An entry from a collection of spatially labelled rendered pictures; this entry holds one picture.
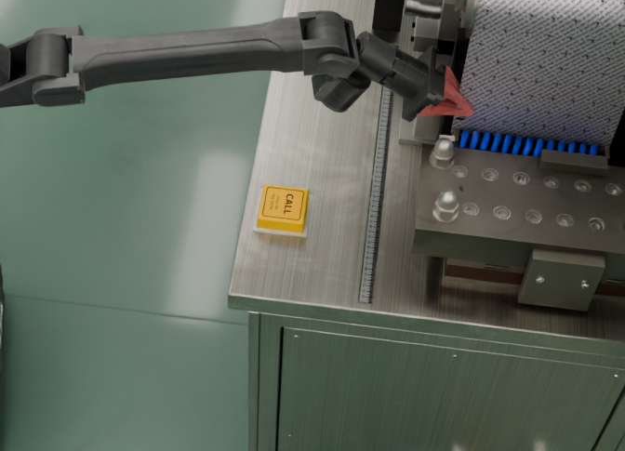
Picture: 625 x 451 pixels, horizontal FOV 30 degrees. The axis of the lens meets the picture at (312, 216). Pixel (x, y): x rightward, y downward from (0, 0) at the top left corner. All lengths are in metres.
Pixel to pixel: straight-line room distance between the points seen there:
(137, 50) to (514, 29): 0.51
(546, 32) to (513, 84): 0.11
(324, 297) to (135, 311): 1.12
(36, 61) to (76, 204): 1.39
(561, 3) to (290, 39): 0.36
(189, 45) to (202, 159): 1.46
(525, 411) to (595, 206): 0.39
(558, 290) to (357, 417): 0.46
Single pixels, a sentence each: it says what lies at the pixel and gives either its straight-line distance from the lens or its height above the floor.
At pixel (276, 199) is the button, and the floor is 0.92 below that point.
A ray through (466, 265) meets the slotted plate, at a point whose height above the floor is 0.95.
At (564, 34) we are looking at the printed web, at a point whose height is 1.24.
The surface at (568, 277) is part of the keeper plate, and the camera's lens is 1.67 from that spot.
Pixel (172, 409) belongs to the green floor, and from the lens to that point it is 2.63.
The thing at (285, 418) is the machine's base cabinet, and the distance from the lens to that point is 2.00.
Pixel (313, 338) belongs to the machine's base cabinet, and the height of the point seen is 0.81.
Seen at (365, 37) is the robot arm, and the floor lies 1.18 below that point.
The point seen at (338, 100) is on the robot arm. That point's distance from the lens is 1.69.
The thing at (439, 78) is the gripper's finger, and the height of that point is 1.14.
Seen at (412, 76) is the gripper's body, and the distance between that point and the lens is 1.66.
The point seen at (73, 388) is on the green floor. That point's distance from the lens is 2.68.
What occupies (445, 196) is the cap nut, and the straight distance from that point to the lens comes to 1.61.
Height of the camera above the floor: 2.31
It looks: 52 degrees down
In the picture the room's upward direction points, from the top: 4 degrees clockwise
